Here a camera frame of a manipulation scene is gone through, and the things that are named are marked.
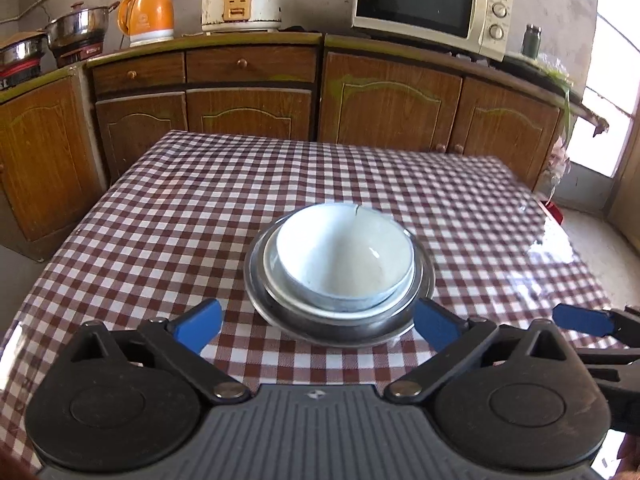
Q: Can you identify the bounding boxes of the small steel bowl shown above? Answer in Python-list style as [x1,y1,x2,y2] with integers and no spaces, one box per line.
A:
[253,221,435,326]

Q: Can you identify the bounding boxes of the wooden kitchen cabinet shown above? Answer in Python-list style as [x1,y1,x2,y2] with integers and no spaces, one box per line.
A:
[1,32,606,261]

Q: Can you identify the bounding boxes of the large steel plate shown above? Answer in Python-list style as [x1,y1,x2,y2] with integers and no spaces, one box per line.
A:
[244,214,433,348]

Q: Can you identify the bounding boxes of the blue patterned white bowl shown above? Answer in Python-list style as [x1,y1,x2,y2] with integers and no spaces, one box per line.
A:
[276,203,414,302]

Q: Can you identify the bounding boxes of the green thermos bottle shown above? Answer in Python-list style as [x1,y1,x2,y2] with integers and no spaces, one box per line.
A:
[521,24,542,60]

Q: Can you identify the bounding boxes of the green leek vegetables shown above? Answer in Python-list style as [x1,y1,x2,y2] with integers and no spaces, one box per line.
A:
[536,52,574,148]

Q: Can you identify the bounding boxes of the red induction stove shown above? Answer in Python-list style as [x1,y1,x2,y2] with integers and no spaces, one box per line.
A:
[52,40,103,68]

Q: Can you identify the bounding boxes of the steel pot on stove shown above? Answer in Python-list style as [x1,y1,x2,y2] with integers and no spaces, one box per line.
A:
[44,1,119,50]

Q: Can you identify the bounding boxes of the pink hanging bag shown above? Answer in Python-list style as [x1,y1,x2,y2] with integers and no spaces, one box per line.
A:
[540,138,570,200]

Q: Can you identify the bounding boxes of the red bag on floor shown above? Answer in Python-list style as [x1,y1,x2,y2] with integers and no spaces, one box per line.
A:
[539,198,564,226]

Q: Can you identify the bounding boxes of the orange electric kettle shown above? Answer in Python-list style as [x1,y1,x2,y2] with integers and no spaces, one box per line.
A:
[117,0,175,48]

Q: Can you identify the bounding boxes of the plain white bowl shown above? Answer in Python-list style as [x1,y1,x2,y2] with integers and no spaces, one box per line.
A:
[276,239,414,311]

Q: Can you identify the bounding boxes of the white microwave oven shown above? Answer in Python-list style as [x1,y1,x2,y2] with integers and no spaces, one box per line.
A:
[352,0,513,61]

